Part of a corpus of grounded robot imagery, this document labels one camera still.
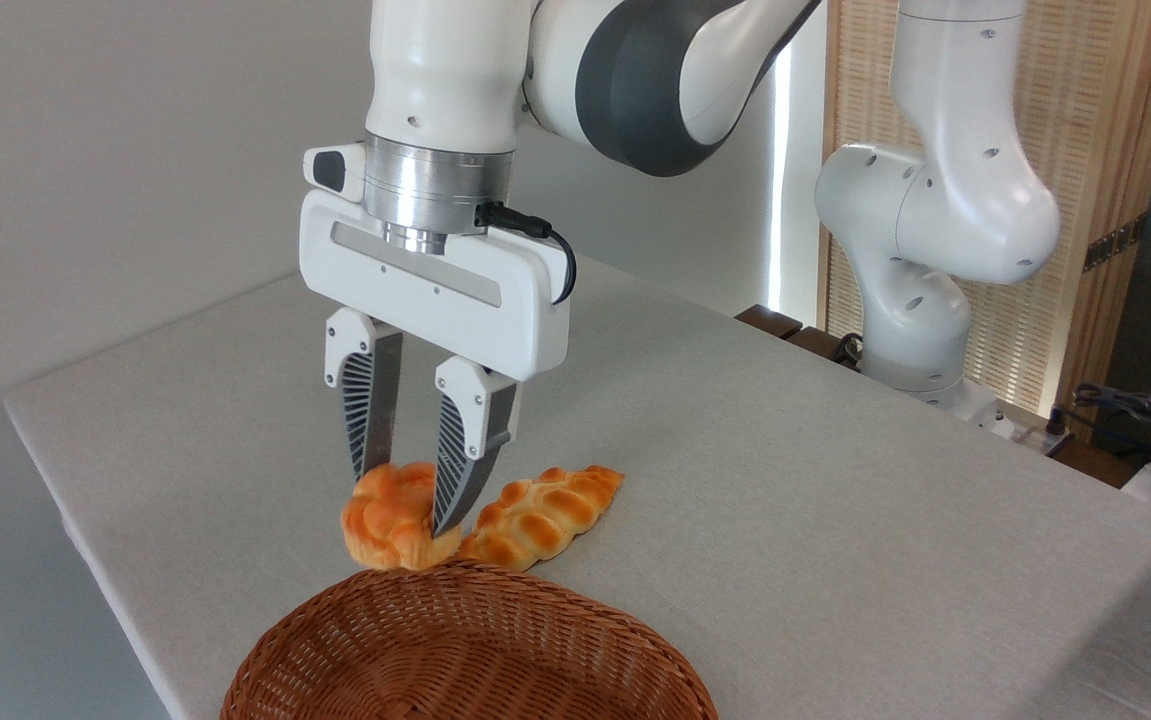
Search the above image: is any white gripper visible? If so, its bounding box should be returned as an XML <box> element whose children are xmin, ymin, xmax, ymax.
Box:
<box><xmin>298</xmin><ymin>145</ymin><xmax>573</xmax><ymax>538</ymax></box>

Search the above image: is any black cable bundle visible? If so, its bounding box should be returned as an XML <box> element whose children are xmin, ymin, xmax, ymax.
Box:
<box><xmin>1073</xmin><ymin>383</ymin><xmax>1151</xmax><ymax>471</ymax></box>

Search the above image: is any black screen hinge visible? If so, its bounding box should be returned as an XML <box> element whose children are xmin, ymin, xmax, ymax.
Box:
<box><xmin>1083</xmin><ymin>212</ymin><xmax>1149</xmax><ymax>273</ymax></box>

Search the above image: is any brown wicker basket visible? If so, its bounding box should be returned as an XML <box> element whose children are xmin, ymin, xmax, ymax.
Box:
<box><xmin>220</xmin><ymin>557</ymin><xmax>719</xmax><ymax>720</ymax></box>

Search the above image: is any light grey tablecloth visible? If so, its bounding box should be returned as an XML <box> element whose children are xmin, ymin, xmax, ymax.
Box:
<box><xmin>3</xmin><ymin>255</ymin><xmax>1151</xmax><ymax>720</ymax></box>

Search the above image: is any long braided bread loaf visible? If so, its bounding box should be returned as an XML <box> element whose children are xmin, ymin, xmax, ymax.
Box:
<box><xmin>457</xmin><ymin>465</ymin><xmax>626</xmax><ymax>573</ymax></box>

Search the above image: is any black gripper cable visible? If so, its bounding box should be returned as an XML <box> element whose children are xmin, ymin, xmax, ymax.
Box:
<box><xmin>475</xmin><ymin>202</ymin><xmax>578</xmax><ymax>306</ymax></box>

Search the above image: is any wooden slatted folding screen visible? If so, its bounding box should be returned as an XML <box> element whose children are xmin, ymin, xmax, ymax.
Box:
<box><xmin>817</xmin><ymin>0</ymin><xmax>1151</xmax><ymax>441</ymax></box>

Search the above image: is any white power strip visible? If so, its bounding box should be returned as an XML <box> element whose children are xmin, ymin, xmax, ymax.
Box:
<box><xmin>980</xmin><ymin>402</ymin><xmax>1076</xmax><ymax>457</ymax></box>

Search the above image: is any round knotted bread roll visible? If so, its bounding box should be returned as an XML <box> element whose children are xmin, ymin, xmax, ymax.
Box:
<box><xmin>340</xmin><ymin>461</ymin><xmax>463</xmax><ymax>572</ymax></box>

